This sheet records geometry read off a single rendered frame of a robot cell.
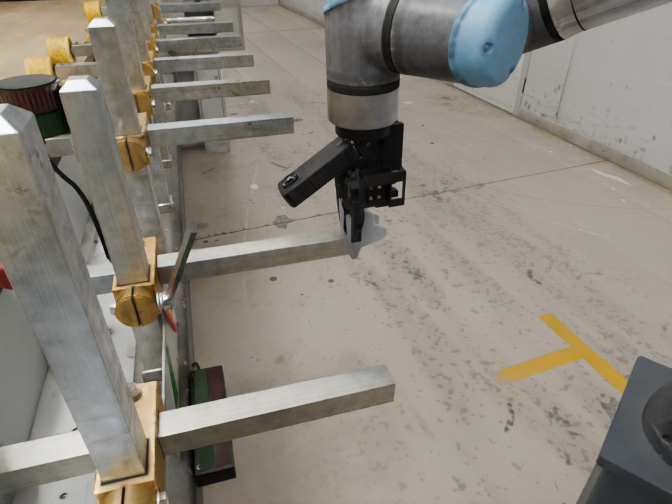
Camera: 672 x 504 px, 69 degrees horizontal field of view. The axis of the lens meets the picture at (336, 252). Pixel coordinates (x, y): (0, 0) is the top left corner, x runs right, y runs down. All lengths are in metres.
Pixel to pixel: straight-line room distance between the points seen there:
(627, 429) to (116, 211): 0.78
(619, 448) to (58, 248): 0.78
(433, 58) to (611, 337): 1.63
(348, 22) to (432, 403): 1.26
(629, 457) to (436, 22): 0.65
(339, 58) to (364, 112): 0.07
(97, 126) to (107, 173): 0.05
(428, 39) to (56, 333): 0.42
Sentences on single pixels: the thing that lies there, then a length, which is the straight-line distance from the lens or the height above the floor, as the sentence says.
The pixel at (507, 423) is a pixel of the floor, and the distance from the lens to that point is 1.64.
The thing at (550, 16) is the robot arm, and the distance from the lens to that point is 0.64.
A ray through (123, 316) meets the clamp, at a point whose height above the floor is 0.84.
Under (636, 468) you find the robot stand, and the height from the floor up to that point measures 0.60.
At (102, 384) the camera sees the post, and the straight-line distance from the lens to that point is 0.41.
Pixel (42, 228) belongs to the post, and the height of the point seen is 1.09.
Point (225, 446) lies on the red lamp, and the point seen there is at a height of 0.70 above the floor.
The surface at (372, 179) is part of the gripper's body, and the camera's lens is 0.66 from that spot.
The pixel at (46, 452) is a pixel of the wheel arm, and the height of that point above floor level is 0.83.
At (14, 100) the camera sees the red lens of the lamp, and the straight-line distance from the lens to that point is 0.56.
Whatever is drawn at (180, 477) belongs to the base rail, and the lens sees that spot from 0.66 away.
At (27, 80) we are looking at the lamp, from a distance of 0.59.
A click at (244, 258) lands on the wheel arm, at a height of 0.85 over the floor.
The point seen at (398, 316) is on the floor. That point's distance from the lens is 1.90.
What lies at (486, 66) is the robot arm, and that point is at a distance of 0.53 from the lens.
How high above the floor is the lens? 1.24
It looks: 34 degrees down
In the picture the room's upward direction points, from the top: straight up
